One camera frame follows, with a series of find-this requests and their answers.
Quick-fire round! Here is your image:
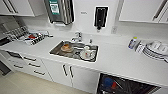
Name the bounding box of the small orange cup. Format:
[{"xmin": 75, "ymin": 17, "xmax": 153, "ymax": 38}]
[{"xmin": 111, "ymin": 81, "xmax": 119, "ymax": 90}]

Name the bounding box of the stainless steel dishwasher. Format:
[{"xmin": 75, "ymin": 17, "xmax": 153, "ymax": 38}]
[{"xmin": 95, "ymin": 72, "xmax": 163, "ymax": 94}]

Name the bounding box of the white mug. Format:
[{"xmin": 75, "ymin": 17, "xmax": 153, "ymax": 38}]
[{"xmin": 79, "ymin": 45, "xmax": 96, "ymax": 61}]

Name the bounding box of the small chrome sink knob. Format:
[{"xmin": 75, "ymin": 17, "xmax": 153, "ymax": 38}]
[{"xmin": 88, "ymin": 38, "xmax": 93, "ymax": 45}]

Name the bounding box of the chrome sink faucet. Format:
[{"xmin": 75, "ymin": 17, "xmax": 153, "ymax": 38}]
[{"xmin": 70, "ymin": 30, "xmax": 84, "ymax": 43}]

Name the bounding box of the stainless steel sink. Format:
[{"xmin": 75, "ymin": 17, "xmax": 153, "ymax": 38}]
[{"xmin": 48, "ymin": 39, "xmax": 100, "ymax": 63}]

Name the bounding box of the white sink base cabinet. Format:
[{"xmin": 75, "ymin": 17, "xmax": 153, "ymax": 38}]
[{"xmin": 41, "ymin": 58, "xmax": 101, "ymax": 94}]

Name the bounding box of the black soap dispenser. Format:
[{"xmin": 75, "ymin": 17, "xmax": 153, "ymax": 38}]
[{"xmin": 93, "ymin": 5, "xmax": 110, "ymax": 32}]

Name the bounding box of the steel paper towel dispenser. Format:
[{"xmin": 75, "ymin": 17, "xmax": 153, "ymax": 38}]
[{"xmin": 43, "ymin": 0, "xmax": 75, "ymax": 27}]

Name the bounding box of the white blue soap bottle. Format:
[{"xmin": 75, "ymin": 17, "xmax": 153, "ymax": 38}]
[{"xmin": 128, "ymin": 35, "xmax": 139, "ymax": 50}]

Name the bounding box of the red white packet pile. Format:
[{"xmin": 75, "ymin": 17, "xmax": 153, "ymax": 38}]
[{"xmin": 19, "ymin": 29, "xmax": 54, "ymax": 46}]

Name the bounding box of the small white bottle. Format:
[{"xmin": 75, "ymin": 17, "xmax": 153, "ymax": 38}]
[{"xmin": 136, "ymin": 41, "xmax": 145, "ymax": 53}]

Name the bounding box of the black built-in microwave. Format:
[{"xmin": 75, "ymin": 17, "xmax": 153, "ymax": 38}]
[{"xmin": 6, "ymin": 51, "xmax": 24, "ymax": 61}]

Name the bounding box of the stack of white plates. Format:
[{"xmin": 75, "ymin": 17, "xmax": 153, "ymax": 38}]
[{"xmin": 142, "ymin": 41, "xmax": 168, "ymax": 62}]

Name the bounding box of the white bowl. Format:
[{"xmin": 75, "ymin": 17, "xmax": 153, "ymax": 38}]
[{"xmin": 149, "ymin": 40, "xmax": 166, "ymax": 51}]

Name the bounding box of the white wall outlet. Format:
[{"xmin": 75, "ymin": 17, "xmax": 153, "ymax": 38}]
[{"xmin": 111, "ymin": 26, "xmax": 118, "ymax": 35}]

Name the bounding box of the small grey wall label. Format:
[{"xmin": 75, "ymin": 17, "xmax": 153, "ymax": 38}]
[{"xmin": 80, "ymin": 11, "xmax": 88, "ymax": 15}]

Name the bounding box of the white wall cabinet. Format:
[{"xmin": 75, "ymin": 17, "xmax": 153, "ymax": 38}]
[
  {"xmin": 118, "ymin": 0, "xmax": 168, "ymax": 24},
  {"xmin": 0, "ymin": 0, "xmax": 46, "ymax": 18}
]

